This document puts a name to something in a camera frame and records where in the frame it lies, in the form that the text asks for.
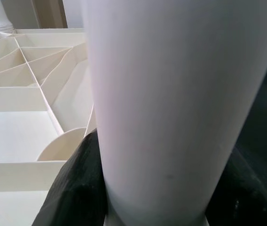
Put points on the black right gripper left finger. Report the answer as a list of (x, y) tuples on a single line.
[(77, 193)]

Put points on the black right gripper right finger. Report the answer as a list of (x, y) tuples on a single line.
[(248, 204)]

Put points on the white plastic table top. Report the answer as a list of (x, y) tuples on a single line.
[(18, 129)]

